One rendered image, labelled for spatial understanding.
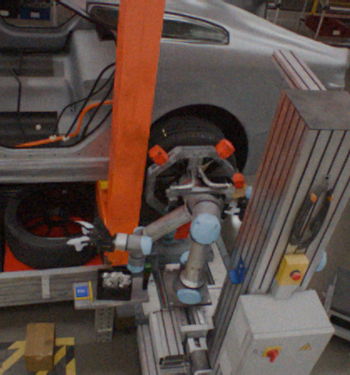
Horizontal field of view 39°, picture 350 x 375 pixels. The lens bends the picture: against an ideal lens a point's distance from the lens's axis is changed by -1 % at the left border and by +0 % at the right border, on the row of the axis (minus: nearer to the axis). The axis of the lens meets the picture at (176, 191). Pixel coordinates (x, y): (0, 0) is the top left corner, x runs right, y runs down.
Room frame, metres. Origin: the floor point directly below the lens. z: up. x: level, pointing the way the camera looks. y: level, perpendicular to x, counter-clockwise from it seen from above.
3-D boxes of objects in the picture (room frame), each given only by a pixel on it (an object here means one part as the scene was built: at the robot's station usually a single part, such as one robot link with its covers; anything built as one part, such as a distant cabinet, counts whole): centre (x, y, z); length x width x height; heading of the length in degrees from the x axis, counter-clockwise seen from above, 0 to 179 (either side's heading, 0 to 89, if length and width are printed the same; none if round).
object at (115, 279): (1.83, 0.26, 0.51); 0.20 x 0.14 x 0.13; 100
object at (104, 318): (1.81, 0.30, 0.21); 0.10 x 0.10 x 0.42; 20
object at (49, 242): (2.34, 0.76, 0.39); 0.66 x 0.66 x 0.24
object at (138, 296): (1.82, 0.27, 0.44); 0.43 x 0.17 x 0.03; 110
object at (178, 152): (2.44, -0.07, 0.85); 0.54 x 0.07 x 0.54; 110
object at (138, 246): (1.50, 0.12, 1.21); 0.11 x 0.08 x 0.09; 93
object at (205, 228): (1.51, -0.14, 1.19); 0.15 x 0.12 x 0.55; 3
